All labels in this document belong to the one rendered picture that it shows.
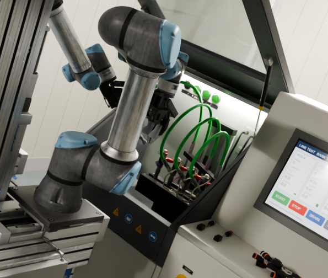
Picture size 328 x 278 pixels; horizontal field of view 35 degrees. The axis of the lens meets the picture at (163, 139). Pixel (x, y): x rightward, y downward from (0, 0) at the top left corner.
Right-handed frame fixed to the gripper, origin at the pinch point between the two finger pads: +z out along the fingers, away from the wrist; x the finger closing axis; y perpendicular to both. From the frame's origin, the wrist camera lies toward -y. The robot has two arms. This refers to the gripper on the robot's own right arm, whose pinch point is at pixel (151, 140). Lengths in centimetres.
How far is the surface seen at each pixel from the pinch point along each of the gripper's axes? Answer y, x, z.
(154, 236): -2.9, 14.8, 34.1
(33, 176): -125, -193, 122
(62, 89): -137, -204, 47
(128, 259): -2.9, 7.5, 49.1
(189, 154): -46.9, -10.7, 12.1
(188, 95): -57, -30, -11
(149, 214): -3.0, 9.2, 27.4
